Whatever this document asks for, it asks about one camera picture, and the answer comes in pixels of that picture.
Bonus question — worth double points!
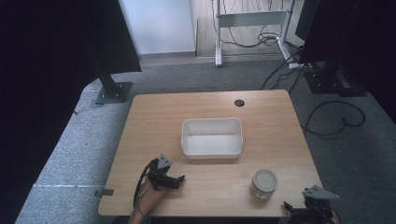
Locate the grey metal table bracket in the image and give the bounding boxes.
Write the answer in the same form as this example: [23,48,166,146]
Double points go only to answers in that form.
[93,188,115,198]

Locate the person's left hand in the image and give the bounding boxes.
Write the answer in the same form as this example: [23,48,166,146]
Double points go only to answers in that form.
[135,181,170,217]

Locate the white power strip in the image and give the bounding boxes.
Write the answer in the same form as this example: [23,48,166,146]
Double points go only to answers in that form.
[288,62,313,70]

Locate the white rectangular plastic box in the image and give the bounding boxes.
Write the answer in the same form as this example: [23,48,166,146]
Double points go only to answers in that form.
[180,117,244,161]

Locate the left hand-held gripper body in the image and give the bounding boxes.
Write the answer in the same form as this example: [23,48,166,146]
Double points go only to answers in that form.
[147,153,174,191]

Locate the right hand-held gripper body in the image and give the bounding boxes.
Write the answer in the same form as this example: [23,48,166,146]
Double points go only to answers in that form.
[301,184,341,224]

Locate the black stand base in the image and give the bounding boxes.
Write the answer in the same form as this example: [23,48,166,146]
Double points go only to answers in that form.
[303,68,368,98]

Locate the black stand with base plate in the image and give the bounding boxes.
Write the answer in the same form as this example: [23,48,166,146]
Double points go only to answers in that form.
[90,46,134,105]

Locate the white metal desk frame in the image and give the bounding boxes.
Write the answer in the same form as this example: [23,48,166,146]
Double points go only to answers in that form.
[214,0,297,68]

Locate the black curtain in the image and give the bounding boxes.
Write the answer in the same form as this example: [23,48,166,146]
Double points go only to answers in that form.
[294,0,396,125]
[0,0,143,224]

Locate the bundle of black cables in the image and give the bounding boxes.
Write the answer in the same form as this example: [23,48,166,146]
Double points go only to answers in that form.
[211,0,285,49]

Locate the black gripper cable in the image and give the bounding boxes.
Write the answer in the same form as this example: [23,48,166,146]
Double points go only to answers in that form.
[133,158,159,209]

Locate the black looped floor cable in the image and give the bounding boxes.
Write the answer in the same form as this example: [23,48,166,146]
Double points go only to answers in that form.
[300,99,367,137]

